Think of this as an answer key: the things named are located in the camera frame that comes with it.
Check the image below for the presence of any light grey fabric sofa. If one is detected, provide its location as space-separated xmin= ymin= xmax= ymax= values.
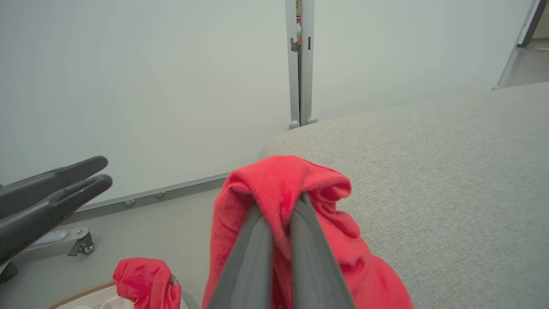
xmin=259 ymin=82 xmax=549 ymax=309

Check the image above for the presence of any white woven-rim laundry basket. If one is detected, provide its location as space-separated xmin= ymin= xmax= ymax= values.
xmin=48 ymin=275 xmax=189 ymax=309

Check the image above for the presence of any slanted grey partition frame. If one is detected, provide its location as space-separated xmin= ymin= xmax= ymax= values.
xmin=492 ymin=0 xmax=549 ymax=91

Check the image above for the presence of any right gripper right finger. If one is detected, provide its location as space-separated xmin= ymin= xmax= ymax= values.
xmin=290 ymin=193 xmax=357 ymax=309

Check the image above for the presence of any grey partition bottom rail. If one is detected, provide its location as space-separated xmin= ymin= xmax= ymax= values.
xmin=75 ymin=172 xmax=230 ymax=213

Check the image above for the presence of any large red cloth garment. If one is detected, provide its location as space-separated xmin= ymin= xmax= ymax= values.
xmin=202 ymin=155 xmax=414 ymax=309

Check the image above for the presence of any white cloth garment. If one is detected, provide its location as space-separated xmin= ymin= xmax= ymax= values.
xmin=100 ymin=297 xmax=136 ymax=309

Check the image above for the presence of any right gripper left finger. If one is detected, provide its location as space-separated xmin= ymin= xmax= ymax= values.
xmin=208 ymin=205 xmax=274 ymax=309

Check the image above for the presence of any small red cloth garment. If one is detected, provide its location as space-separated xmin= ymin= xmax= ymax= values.
xmin=113 ymin=257 xmax=182 ymax=309

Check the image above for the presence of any grey partition post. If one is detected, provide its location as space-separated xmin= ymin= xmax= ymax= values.
xmin=285 ymin=0 xmax=301 ymax=130
xmin=300 ymin=0 xmax=318 ymax=126

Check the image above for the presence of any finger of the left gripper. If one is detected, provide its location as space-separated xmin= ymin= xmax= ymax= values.
xmin=0 ymin=174 xmax=113 ymax=263
xmin=0 ymin=156 xmax=109 ymax=218

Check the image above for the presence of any grey partition foot with caster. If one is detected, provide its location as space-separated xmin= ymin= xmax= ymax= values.
xmin=12 ymin=227 xmax=95 ymax=263

